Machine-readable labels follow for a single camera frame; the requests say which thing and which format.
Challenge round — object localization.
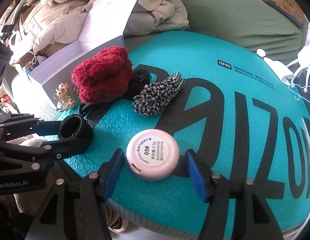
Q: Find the white open gift box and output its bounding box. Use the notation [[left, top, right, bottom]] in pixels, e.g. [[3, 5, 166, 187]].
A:
[[29, 0, 137, 108]]

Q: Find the bear decorated hair clip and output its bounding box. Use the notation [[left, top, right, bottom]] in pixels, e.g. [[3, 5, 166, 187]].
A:
[[53, 82, 79, 111]]

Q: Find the black lace pearl hair bow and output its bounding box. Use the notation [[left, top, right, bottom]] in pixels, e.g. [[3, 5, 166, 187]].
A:
[[123, 68, 152, 101]]

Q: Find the black white gingham scrunchie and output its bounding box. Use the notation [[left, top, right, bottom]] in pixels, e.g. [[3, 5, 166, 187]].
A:
[[132, 72, 185, 117]]

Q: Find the beige puffer jacket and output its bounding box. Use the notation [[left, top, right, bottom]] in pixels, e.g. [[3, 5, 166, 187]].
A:
[[9, 0, 189, 58]]

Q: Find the red fluffy scrunchie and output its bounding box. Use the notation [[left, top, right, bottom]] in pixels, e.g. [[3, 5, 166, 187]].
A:
[[71, 46, 133, 105]]

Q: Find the teal bubble mailer bag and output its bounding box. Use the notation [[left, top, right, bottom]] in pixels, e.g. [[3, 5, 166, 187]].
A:
[[42, 29, 310, 239]]

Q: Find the black wide hair band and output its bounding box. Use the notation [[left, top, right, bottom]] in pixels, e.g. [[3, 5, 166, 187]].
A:
[[58, 114, 94, 144]]

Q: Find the green quilted bed cover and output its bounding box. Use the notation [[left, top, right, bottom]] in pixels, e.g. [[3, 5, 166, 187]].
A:
[[123, 0, 304, 66]]

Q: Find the black hair claw clip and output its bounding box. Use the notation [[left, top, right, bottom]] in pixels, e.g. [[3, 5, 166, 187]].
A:
[[78, 102, 114, 123]]

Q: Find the white clothes hanger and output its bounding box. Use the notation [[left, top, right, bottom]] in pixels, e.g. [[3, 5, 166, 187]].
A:
[[256, 23, 310, 96]]

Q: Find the pink round cosmetic compact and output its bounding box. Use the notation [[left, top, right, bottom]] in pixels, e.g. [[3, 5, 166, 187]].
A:
[[126, 129, 180, 181]]

